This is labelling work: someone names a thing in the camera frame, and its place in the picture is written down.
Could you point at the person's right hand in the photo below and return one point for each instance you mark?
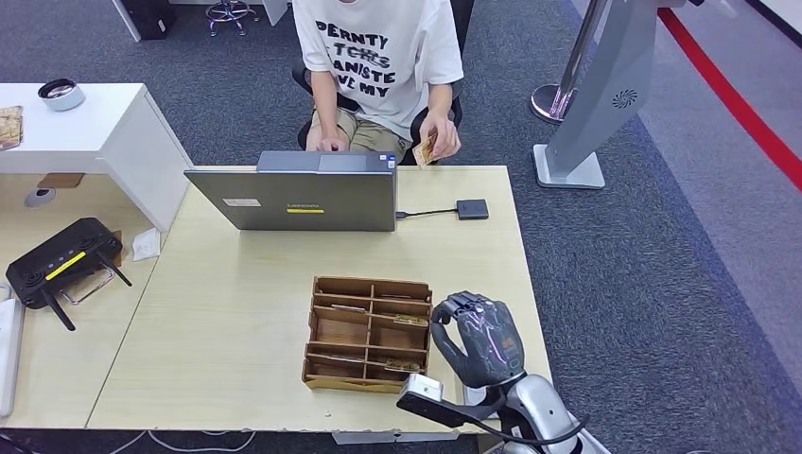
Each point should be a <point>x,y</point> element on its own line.
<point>332,139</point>

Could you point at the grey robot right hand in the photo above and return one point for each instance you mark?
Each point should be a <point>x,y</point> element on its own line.
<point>485,344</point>

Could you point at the person's left hand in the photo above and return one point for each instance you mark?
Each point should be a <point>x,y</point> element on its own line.
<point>446,135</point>

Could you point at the person's left forearm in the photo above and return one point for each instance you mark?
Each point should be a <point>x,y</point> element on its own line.
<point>442,103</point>

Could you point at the person's right forearm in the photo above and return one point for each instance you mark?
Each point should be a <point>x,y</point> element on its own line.
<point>324,100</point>

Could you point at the person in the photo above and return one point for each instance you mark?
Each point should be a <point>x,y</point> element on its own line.
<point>382,75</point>

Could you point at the wooden card organizer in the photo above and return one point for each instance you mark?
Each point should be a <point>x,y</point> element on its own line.
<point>341,332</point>

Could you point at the grey laptop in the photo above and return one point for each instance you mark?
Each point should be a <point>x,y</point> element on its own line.
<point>313,197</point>

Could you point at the black USB hub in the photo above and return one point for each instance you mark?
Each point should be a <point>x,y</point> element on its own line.
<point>472,209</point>

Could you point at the black office chair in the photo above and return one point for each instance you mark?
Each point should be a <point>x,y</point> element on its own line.
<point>460,25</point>

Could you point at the chrome stool base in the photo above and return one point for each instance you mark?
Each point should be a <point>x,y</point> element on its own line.
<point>230,12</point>

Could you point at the grey kiosk stand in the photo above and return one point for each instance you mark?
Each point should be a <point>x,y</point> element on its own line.
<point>611,81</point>

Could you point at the white paper note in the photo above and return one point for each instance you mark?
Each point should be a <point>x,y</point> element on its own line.
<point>146,244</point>

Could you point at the black cabinet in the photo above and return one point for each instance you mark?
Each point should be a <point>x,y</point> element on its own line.
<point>150,15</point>

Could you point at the brown cardboard piece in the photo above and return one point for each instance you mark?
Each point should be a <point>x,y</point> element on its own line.
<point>61,180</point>

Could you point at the white round bowl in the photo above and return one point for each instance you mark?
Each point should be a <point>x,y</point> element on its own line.
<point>61,95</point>

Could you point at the black router with antennas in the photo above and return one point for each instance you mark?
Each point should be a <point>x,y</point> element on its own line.
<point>59,257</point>

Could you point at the clear snack packet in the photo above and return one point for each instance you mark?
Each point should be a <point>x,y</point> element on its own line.
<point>9,128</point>

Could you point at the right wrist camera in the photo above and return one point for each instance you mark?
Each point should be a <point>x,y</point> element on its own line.
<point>423,388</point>

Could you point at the chrome stanchion post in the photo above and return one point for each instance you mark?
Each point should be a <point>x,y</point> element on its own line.
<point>554,100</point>

